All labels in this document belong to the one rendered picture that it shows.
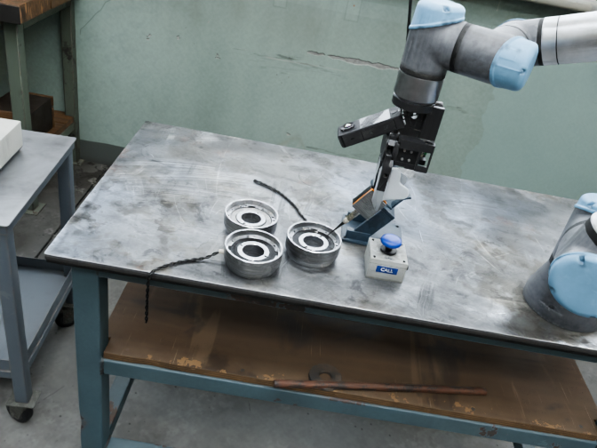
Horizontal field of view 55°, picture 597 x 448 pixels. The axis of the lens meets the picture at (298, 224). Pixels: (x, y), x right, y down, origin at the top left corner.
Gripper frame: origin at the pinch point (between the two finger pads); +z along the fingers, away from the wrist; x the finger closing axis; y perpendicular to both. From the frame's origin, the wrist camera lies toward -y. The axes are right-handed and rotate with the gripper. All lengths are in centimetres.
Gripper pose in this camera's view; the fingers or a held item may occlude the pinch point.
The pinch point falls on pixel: (373, 198)
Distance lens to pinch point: 106.3
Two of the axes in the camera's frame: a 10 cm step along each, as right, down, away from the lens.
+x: 1.1, -5.2, 8.5
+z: -1.7, 8.3, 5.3
